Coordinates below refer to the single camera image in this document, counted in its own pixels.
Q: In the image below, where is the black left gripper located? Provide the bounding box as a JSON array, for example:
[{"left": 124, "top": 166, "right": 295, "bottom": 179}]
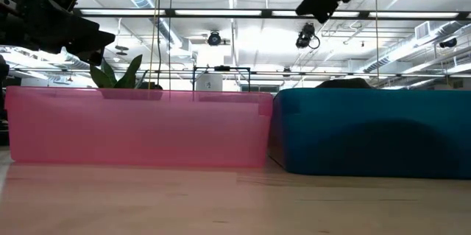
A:
[{"left": 0, "top": 0, "right": 116, "bottom": 66}]

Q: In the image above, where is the dark grey cap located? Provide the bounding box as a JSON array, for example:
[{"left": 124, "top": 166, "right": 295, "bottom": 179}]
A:
[{"left": 315, "top": 77, "right": 375, "bottom": 90}]

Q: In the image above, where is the green leafy plant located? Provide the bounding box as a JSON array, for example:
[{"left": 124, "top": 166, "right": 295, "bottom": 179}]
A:
[{"left": 89, "top": 54, "right": 149, "bottom": 90}]

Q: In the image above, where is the dark plant pot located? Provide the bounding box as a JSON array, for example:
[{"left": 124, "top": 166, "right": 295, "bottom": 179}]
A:
[{"left": 99, "top": 81, "right": 164, "bottom": 101}]

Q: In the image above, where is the long ceiling light strip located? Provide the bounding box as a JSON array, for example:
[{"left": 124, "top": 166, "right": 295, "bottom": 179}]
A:
[{"left": 7, "top": 67, "right": 471, "bottom": 80}]

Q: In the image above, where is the pink translucent plastic bin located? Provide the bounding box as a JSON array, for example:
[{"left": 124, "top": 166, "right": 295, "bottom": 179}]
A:
[{"left": 4, "top": 85, "right": 275, "bottom": 169}]

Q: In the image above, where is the blue plastic bin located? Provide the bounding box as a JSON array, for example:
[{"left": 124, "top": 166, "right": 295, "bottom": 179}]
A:
[{"left": 267, "top": 87, "right": 471, "bottom": 180}]

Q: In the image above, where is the white cylindrical column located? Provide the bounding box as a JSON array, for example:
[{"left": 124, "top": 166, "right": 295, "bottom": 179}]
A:
[{"left": 195, "top": 73, "right": 224, "bottom": 93}]

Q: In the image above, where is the black ceiling spotlight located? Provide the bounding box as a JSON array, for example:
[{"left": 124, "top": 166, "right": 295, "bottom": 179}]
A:
[{"left": 439, "top": 37, "right": 458, "bottom": 49}]

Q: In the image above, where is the black ceiling camera with cable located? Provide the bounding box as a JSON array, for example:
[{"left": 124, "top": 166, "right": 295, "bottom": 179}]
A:
[{"left": 294, "top": 22, "right": 322, "bottom": 50}]

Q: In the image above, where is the black frame beam with lights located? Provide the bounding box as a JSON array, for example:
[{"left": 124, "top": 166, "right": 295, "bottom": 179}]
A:
[{"left": 72, "top": 7, "right": 471, "bottom": 21}]

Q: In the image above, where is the yellow hanging cable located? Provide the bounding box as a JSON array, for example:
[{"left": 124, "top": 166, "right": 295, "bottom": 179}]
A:
[{"left": 147, "top": 0, "right": 162, "bottom": 91}]

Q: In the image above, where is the thin black hanging cable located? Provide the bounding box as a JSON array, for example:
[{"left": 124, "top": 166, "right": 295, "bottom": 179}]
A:
[{"left": 168, "top": 0, "right": 174, "bottom": 92}]

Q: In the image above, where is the silver air duct with vent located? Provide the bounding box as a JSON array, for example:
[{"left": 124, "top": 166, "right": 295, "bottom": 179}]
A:
[{"left": 362, "top": 20, "right": 471, "bottom": 74}]

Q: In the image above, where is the black round ceiling camera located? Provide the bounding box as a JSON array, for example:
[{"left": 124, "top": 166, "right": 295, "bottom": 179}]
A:
[{"left": 206, "top": 30, "right": 223, "bottom": 47}]

